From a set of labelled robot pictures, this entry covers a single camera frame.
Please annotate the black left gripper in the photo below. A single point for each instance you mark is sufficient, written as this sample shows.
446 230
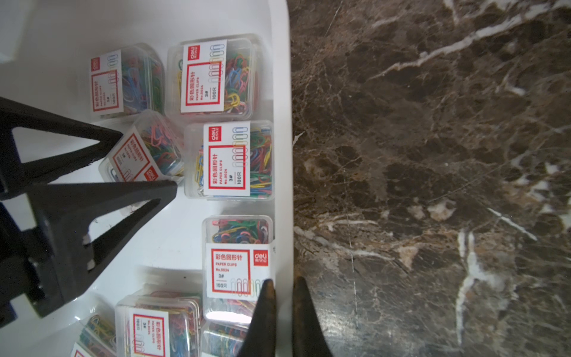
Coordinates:
81 228

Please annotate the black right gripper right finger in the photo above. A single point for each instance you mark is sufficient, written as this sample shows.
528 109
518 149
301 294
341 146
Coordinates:
307 337

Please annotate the white plastic storage tray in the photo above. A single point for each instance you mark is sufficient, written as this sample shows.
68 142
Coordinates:
51 45

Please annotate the paper clip box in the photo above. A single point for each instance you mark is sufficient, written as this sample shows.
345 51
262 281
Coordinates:
151 150
213 79
222 340
97 338
238 257
125 82
158 324
229 160

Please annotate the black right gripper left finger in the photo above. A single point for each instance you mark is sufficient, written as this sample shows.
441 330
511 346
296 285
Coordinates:
260 340

